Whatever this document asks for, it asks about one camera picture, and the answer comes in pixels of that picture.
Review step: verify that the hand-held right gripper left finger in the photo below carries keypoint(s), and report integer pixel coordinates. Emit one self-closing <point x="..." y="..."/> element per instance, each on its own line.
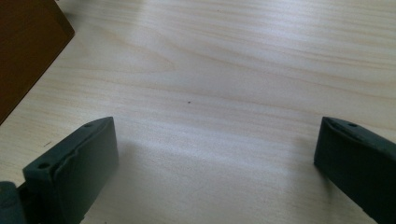
<point x="71" y="174"/>

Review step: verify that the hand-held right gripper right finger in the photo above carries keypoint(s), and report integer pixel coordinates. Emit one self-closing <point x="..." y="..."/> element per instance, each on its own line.
<point x="358" y="161"/>

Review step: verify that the brown wooden box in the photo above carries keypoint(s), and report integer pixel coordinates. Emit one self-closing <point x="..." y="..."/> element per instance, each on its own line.
<point x="28" y="46"/>

